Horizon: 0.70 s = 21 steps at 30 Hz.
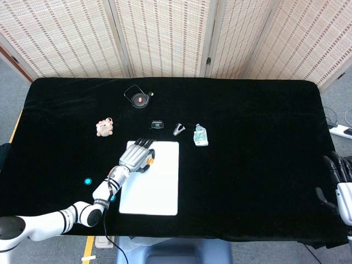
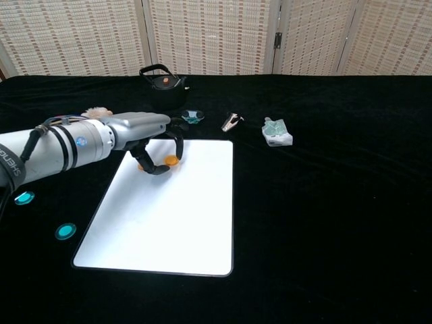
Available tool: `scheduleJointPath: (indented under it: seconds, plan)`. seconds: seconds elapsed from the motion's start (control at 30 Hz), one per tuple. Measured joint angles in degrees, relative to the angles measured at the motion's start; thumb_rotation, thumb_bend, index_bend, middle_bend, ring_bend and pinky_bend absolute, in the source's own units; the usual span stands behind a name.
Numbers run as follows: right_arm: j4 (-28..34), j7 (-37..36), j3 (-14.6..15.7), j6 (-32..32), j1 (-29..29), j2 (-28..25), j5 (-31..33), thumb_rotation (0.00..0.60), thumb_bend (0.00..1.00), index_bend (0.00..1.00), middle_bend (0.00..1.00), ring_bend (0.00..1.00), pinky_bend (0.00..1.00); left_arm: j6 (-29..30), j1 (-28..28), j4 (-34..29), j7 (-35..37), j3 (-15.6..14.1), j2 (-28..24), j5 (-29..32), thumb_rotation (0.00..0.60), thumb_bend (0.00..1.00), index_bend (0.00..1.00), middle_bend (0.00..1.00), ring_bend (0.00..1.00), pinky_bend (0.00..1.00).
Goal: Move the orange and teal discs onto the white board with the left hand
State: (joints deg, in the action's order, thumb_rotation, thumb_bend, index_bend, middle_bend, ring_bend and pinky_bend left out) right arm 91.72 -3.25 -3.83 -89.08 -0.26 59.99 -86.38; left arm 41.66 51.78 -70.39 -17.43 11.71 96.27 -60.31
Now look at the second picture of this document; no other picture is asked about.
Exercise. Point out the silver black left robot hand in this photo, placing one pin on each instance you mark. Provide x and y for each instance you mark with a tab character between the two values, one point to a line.
141	126

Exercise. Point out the teal disc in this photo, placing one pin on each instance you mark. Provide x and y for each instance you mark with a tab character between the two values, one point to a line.
65	231
24	198

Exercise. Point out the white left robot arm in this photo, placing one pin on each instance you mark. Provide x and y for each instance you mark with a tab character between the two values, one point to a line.
60	148

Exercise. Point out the black teapot with orange knob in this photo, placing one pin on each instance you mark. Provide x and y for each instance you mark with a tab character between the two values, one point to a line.
167	98

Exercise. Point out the beige plush animal toy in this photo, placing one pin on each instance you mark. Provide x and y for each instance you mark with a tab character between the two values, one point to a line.
96	112

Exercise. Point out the metal binder clip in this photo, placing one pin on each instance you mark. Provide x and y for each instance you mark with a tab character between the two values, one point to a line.
229	123

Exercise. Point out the white magnetic board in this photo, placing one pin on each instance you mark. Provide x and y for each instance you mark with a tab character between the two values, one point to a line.
168	219

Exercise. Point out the woven folding screen panel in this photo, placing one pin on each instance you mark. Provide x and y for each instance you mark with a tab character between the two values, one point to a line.
74	37
314	37
391	37
209	37

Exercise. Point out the black screen hinge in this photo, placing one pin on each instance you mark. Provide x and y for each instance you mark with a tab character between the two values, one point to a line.
278	40

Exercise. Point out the black velvet tablecloth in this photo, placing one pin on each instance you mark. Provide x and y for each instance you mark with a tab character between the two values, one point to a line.
320	219

